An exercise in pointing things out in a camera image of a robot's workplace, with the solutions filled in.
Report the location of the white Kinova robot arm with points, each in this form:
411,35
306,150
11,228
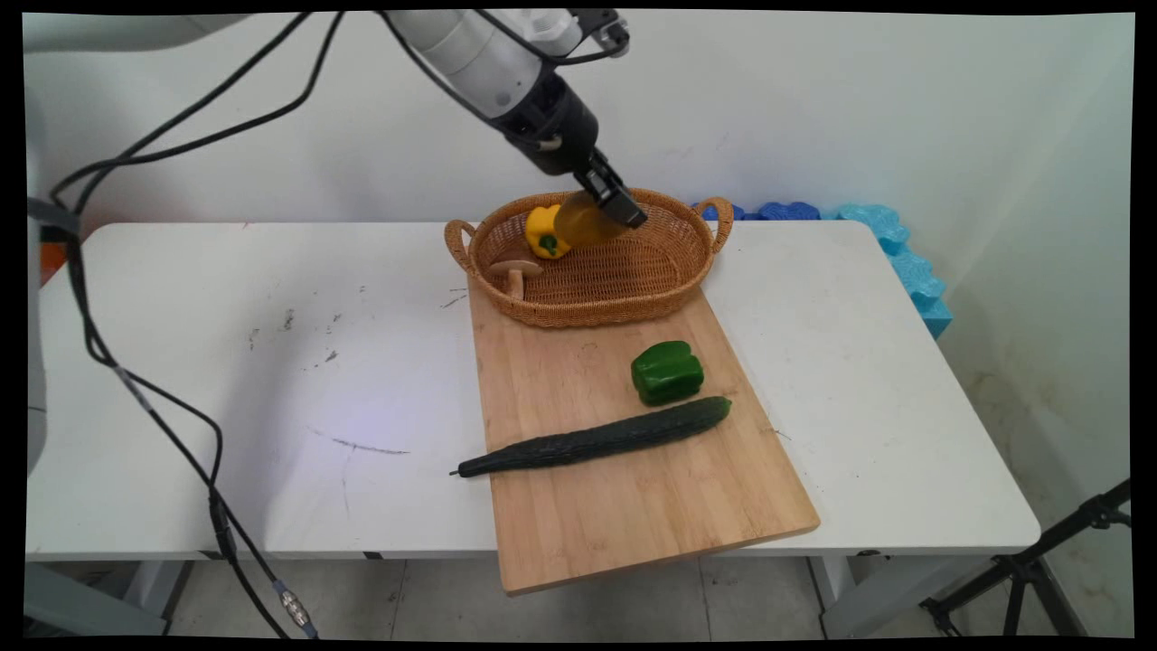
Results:
479,54

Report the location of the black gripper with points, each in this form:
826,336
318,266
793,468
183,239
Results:
553,127

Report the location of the white table leg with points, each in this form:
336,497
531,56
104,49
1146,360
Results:
81,606
868,615

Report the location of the brown mushroom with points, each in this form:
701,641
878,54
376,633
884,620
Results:
515,267

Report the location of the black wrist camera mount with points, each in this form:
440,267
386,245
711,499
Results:
607,29

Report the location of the yellow bell pepper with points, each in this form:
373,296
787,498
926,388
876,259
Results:
542,231

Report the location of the black tripod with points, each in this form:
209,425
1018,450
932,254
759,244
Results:
1026,568

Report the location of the green bell pepper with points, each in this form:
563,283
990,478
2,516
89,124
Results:
667,372

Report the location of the dark blue foam piece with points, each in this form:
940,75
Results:
786,212

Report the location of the wooden cutting board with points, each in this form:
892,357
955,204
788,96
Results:
633,506

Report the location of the dark green cucumber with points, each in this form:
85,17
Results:
597,440

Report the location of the orange block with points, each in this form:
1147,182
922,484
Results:
51,262

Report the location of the cyan foam piece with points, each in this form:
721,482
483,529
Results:
913,280

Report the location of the tan round vegetable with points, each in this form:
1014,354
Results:
580,226

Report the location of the woven wicker basket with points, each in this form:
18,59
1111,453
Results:
615,280

